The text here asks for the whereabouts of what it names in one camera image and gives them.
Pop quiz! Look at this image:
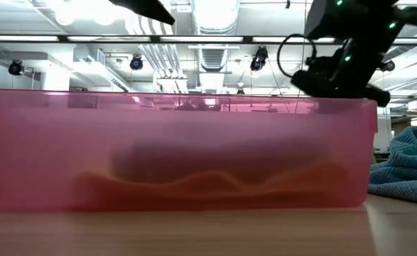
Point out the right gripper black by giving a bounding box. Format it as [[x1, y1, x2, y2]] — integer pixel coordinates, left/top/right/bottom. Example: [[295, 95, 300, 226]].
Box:
[[291, 31, 391, 107]]

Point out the blue microfiber towel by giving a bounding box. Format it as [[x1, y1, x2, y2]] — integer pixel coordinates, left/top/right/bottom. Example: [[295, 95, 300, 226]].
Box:
[[367, 125, 417, 206]]

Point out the grey microfiber towel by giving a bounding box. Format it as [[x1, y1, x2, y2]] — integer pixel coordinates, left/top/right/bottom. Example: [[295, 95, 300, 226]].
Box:
[[114, 140, 332, 186]]

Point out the pink translucent plastic bin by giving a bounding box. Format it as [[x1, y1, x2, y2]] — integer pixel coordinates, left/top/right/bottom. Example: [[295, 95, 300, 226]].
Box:
[[0, 88, 379, 213]]

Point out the yellow microfiber towel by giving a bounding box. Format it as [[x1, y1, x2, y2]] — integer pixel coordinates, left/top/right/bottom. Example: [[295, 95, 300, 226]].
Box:
[[72, 161, 350, 210]]

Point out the white ceiling vent grille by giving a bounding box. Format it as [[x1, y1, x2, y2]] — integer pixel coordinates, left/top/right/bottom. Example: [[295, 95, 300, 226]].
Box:
[[188, 44, 241, 85]]

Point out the white round ventilation duct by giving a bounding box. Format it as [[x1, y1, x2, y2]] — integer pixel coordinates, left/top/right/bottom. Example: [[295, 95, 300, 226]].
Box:
[[190, 0, 241, 35]]

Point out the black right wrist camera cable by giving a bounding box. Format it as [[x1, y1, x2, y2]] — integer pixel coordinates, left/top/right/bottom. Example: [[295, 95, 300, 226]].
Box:
[[276, 33, 318, 79]]

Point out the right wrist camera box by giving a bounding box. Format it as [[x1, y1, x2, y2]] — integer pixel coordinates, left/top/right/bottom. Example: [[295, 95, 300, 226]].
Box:
[[305, 0, 339, 40]]

